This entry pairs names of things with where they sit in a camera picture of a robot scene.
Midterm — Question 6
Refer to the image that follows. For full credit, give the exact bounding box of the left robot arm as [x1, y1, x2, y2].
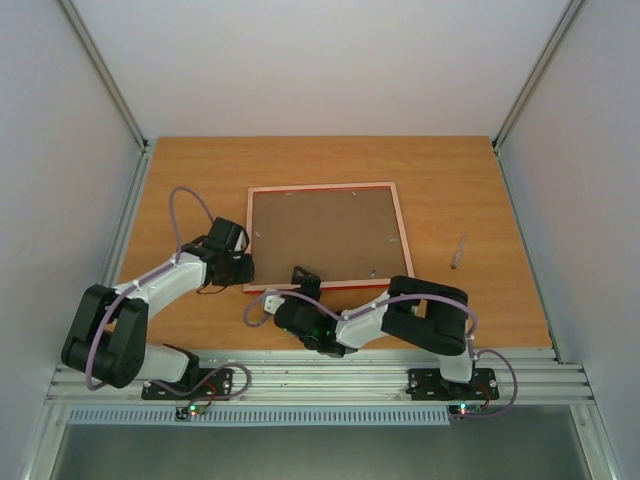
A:
[61, 218, 254, 397]

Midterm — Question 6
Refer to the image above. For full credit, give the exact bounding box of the clear handled screwdriver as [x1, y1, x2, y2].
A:
[450, 232, 467, 270]

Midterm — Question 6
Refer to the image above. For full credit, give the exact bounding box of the aluminium corner post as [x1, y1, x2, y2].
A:
[491, 0, 587, 151]
[57, 0, 150, 154]

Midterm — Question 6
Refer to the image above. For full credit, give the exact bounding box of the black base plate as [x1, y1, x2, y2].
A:
[141, 368, 234, 401]
[406, 367, 500, 401]

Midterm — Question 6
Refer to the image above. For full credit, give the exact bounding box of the brown frame backing board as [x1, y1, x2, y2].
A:
[248, 186, 409, 286]

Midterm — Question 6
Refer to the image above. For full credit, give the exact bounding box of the aluminium front rail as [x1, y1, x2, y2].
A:
[45, 348, 595, 406]

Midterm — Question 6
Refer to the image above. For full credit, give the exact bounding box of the slotted grey cable duct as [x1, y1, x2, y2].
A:
[68, 405, 450, 427]

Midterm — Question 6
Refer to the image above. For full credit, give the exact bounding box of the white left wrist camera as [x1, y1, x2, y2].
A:
[233, 227, 250, 255]

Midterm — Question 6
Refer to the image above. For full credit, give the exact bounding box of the red picture frame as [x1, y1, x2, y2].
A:
[243, 181, 416, 294]

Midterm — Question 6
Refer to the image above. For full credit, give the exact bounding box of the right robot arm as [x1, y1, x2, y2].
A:
[263, 267, 477, 400]

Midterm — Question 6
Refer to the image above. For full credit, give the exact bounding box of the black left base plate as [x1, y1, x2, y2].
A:
[141, 368, 234, 401]

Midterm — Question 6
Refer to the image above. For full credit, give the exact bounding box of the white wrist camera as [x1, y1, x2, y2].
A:
[263, 295, 285, 316]
[233, 227, 250, 255]

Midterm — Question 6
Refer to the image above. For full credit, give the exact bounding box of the controller board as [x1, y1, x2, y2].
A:
[449, 403, 487, 417]
[174, 405, 208, 421]

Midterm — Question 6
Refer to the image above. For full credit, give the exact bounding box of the left controller board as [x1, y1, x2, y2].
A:
[174, 405, 208, 421]

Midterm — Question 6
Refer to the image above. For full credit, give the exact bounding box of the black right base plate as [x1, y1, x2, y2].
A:
[406, 367, 500, 401]

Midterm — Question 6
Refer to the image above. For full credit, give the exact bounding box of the left aluminium corner post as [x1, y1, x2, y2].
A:
[57, 0, 150, 154]

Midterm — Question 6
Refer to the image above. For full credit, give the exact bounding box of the right aluminium corner post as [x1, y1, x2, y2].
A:
[491, 0, 587, 151]

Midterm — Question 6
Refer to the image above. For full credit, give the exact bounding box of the right controller board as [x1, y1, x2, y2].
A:
[449, 403, 487, 417]

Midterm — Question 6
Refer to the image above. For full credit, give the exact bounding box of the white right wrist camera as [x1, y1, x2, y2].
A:
[263, 295, 285, 316]

